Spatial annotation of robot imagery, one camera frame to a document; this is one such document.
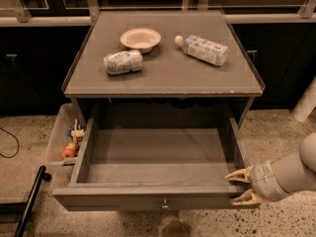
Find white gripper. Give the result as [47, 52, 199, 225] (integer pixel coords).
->
[225, 160, 289, 205]

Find grey top drawer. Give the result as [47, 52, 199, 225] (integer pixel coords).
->
[53, 103, 249, 211]

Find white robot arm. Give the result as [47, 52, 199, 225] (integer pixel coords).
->
[225, 78, 316, 205]

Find grey drawer cabinet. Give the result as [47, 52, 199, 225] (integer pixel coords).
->
[63, 10, 264, 111]

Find white plastic bottle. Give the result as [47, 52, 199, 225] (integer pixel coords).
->
[175, 35, 229, 66]

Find crushed green white can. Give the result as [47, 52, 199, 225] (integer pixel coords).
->
[104, 49, 143, 75]

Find small toy items in bin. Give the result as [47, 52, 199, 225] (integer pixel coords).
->
[67, 119, 85, 151]

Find white paper bowl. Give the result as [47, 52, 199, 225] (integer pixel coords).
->
[119, 28, 161, 53]

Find orange toy in bin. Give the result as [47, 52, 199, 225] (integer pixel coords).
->
[61, 145, 76, 159]

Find clear plastic storage bin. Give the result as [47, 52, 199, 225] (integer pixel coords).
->
[46, 104, 79, 167]

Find black metal bar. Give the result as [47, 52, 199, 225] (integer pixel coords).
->
[14, 165, 51, 237]

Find metal railing frame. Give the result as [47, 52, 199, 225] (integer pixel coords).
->
[0, 0, 316, 27]

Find black cable on floor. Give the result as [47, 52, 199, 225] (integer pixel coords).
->
[0, 127, 20, 159]

